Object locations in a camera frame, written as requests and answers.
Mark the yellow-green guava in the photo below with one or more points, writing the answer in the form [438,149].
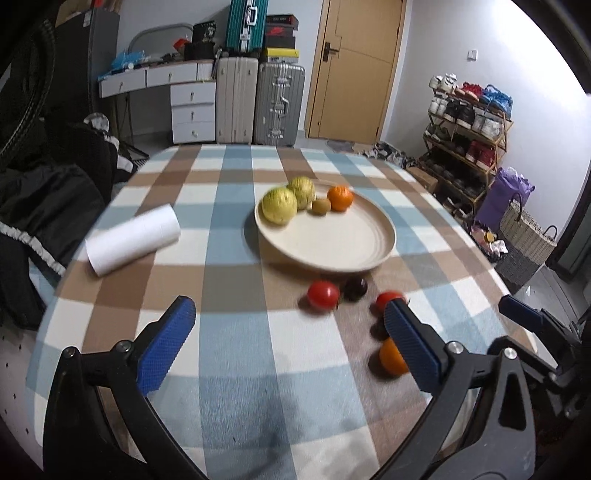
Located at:
[279,205]

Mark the white drawer desk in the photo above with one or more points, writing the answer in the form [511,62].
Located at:
[177,99]

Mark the orange mandarin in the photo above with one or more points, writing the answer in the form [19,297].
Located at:
[340,197]
[391,359]

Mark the black bowl basket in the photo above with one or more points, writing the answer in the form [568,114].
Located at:
[491,246]

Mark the black clothes pile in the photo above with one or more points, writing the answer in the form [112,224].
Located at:
[52,193]

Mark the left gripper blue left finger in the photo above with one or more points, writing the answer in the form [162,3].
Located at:
[160,341]

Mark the beige suitcase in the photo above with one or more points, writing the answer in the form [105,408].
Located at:
[235,99]

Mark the wrinkled green guava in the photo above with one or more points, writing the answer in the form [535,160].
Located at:
[304,189]

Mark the dark grey cabinet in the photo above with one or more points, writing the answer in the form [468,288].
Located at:
[85,48]

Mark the stacked shoe boxes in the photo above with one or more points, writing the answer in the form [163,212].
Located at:
[279,38]

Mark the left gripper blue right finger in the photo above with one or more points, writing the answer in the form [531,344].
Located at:
[420,345]

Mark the silver grey suitcase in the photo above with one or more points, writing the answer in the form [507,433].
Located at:
[279,93]

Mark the wooden shoe rack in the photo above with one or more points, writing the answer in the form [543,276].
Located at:
[466,140]

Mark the purple bag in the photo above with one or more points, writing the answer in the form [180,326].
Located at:
[508,185]

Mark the woven basket bag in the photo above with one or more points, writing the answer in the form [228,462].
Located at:
[524,234]

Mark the teal suitcase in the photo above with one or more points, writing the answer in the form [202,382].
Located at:
[246,24]

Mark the red tomato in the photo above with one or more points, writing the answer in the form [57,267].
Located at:
[384,298]
[324,295]

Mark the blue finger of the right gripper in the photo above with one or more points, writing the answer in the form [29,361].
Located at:
[520,313]

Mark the dark purple plum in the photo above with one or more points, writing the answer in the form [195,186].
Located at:
[355,288]

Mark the white paper towel roll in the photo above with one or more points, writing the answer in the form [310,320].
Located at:
[132,240]

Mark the cream round plate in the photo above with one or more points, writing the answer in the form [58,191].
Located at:
[357,240]

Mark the brown kiwi fruit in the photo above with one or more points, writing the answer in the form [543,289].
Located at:
[321,206]

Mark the wooden door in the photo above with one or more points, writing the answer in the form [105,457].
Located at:
[357,53]

